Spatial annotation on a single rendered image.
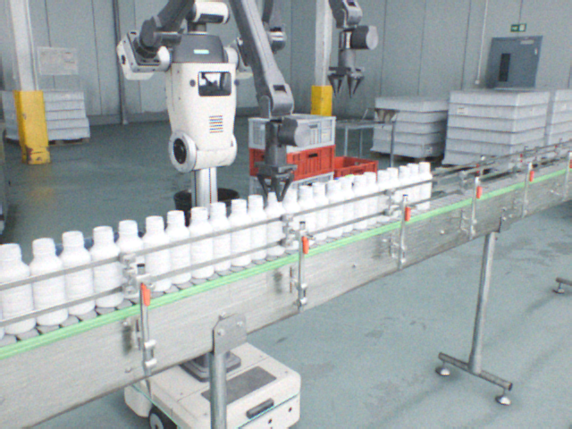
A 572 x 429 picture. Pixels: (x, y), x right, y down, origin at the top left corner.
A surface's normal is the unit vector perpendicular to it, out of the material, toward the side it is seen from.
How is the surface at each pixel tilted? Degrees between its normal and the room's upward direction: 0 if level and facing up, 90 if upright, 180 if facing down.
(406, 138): 90
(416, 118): 89
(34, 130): 90
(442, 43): 90
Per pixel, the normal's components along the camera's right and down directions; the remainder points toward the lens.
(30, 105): 0.67, 0.21
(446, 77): -0.74, 0.18
